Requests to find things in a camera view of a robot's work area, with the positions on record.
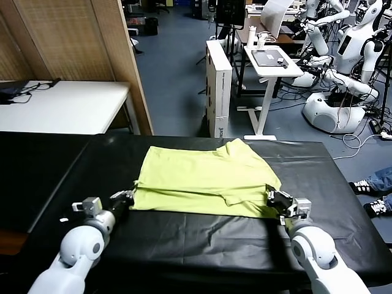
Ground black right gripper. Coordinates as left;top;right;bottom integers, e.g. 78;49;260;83
265;183;296;217

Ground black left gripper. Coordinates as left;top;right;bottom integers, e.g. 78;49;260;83
108;180;139;221

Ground yellow-green t-shirt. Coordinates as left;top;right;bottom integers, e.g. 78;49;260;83
129;138;284;220

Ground glossy black table cover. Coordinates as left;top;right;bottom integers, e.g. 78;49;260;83
18;134;392;292

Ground black white sneaker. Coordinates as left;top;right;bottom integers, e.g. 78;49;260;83
363;198;388;219
348;179;373;194

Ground black side table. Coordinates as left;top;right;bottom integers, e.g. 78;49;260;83
0;130;99;233

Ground white table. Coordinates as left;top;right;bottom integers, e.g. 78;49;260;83
0;80;141;135

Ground blue jeans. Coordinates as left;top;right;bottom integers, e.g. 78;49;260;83
366;167;392;212

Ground tall white cardboard box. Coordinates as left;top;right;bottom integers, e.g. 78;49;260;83
205;40;233;139

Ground white standing desk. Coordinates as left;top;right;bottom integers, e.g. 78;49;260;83
236;45;304;141

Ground grey laptop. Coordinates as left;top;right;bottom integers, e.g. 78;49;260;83
251;49;290;67

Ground black tripod stand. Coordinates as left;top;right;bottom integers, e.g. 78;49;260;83
378;45;392;126

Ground white cup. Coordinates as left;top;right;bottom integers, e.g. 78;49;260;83
256;32;276;50

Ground brown wooden desk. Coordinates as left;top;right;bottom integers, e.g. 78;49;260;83
235;17;307;99

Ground black pouch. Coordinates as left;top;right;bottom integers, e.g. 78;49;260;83
0;87;19;104

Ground white humanoid robot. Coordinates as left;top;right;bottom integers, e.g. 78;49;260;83
302;0;386;135
290;0;350;88

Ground white bottle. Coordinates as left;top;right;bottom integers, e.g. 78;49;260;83
247;25;257;49

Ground wooden folding screen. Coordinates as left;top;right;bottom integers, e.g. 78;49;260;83
0;0;154;136

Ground black bin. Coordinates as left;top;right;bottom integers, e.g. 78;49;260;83
144;17;159;36

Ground white curved panel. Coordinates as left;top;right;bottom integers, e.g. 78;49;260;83
260;0;295;40

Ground black monitor on stand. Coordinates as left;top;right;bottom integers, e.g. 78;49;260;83
214;0;246;99

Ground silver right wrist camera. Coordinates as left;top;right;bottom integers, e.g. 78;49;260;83
278;198;312;226

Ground white floor cable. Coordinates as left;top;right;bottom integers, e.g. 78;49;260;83
332;133;386;162

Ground black cable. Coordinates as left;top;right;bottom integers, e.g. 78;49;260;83
0;78;62;107

